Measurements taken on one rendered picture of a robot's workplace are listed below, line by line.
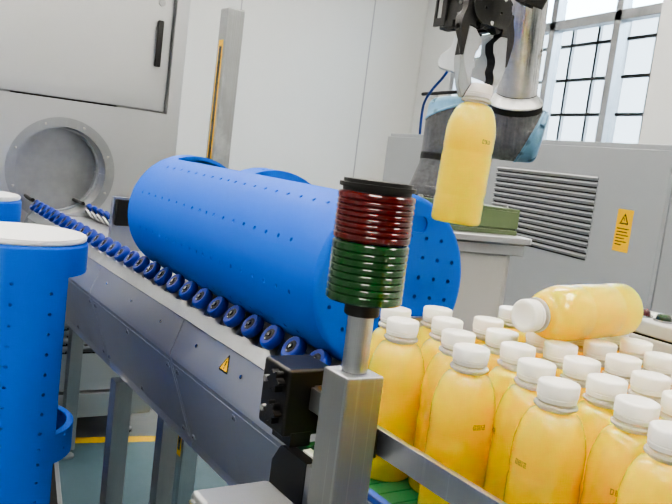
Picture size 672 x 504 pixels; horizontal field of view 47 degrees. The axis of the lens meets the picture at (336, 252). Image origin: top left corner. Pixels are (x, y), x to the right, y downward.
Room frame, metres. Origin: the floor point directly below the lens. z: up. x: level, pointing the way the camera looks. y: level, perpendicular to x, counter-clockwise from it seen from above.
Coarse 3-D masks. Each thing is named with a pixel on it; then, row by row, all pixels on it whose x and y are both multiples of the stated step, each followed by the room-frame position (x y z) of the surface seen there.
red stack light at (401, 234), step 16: (352, 192) 0.61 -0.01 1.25; (336, 208) 0.63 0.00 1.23; (352, 208) 0.61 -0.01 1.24; (368, 208) 0.61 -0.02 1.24; (384, 208) 0.61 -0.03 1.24; (400, 208) 0.61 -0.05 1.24; (336, 224) 0.63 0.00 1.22; (352, 224) 0.61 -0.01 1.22; (368, 224) 0.61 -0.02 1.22; (384, 224) 0.61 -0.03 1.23; (400, 224) 0.61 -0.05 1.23; (352, 240) 0.61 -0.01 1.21; (368, 240) 0.61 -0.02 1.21; (384, 240) 0.61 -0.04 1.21; (400, 240) 0.62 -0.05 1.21
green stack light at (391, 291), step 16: (336, 240) 0.62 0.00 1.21; (336, 256) 0.62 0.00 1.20; (352, 256) 0.61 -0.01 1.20; (368, 256) 0.61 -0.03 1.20; (384, 256) 0.61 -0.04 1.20; (400, 256) 0.62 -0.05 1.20; (336, 272) 0.62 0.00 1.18; (352, 272) 0.61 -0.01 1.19; (368, 272) 0.61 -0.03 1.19; (384, 272) 0.61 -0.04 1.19; (400, 272) 0.62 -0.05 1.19; (336, 288) 0.62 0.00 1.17; (352, 288) 0.61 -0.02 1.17; (368, 288) 0.61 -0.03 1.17; (384, 288) 0.61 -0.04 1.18; (400, 288) 0.62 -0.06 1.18; (352, 304) 0.61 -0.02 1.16; (368, 304) 0.61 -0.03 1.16; (384, 304) 0.61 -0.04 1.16; (400, 304) 0.63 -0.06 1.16
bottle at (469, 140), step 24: (456, 120) 1.07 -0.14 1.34; (480, 120) 1.06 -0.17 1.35; (456, 144) 1.06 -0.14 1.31; (480, 144) 1.05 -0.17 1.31; (456, 168) 1.06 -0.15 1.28; (480, 168) 1.06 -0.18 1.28; (456, 192) 1.05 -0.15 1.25; (480, 192) 1.06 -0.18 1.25; (432, 216) 1.08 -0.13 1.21; (456, 216) 1.05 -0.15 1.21; (480, 216) 1.07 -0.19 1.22
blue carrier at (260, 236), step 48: (144, 192) 1.78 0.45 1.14; (192, 192) 1.58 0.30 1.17; (240, 192) 1.43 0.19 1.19; (288, 192) 1.32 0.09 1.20; (336, 192) 1.24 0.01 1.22; (144, 240) 1.76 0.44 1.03; (192, 240) 1.50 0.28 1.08; (240, 240) 1.33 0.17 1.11; (288, 240) 1.20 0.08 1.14; (432, 240) 1.23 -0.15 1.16; (240, 288) 1.34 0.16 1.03; (288, 288) 1.18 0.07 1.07; (432, 288) 1.24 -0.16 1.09; (336, 336) 1.14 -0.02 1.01
